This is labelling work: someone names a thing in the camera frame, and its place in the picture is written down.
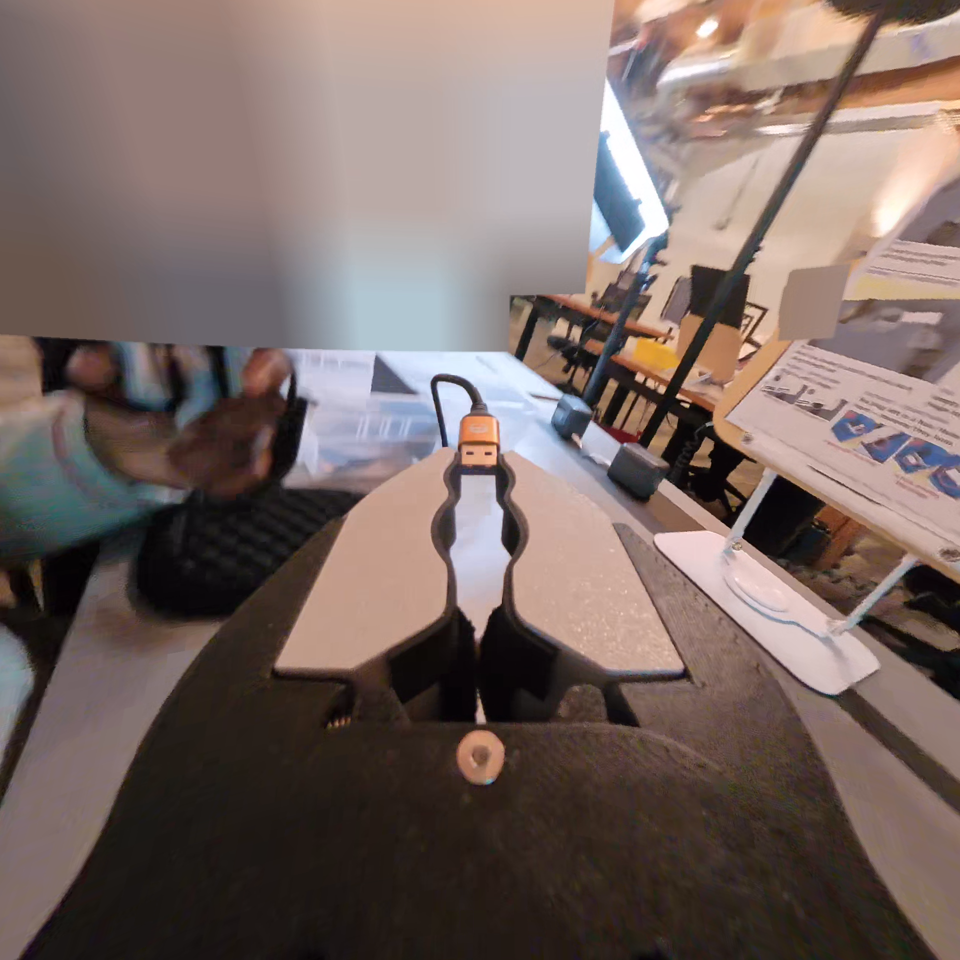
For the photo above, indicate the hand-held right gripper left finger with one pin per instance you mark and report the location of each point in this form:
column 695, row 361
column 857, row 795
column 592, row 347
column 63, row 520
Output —
column 375, row 585

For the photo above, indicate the black monitor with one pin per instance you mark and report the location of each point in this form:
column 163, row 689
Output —
column 716, row 296

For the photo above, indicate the black slanted pole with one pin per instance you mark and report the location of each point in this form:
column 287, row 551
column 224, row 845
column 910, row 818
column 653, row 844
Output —
column 795, row 161

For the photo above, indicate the white document stand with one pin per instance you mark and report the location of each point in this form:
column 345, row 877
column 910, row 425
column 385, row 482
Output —
column 772, row 615

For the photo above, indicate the black quilted pad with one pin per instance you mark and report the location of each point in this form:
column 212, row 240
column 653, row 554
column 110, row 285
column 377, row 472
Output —
column 240, row 547

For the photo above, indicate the grey power adapter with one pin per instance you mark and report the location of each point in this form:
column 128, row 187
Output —
column 571, row 416
column 637, row 469

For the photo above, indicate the person's left hand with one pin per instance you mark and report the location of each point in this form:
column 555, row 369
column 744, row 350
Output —
column 225, row 450

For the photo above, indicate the person's left forearm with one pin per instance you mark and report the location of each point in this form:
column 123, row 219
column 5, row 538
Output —
column 75, row 480

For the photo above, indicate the yellow container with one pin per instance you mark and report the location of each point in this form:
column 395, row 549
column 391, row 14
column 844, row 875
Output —
column 652, row 351

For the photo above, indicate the wooden office table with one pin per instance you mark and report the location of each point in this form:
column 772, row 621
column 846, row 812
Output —
column 667, row 379
column 600, row 315

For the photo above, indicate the wooden board with printed sheets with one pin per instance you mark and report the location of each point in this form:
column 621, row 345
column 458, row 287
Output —
column 862, row 420

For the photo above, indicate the white framed display screen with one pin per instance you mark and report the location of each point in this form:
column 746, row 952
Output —
column 619, row 202

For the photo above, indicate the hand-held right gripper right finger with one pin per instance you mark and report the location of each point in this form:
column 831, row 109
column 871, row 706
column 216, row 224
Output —
column 585, row 585

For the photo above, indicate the clear plastic storage box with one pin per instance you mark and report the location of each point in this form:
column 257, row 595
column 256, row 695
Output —
column 352, row 427

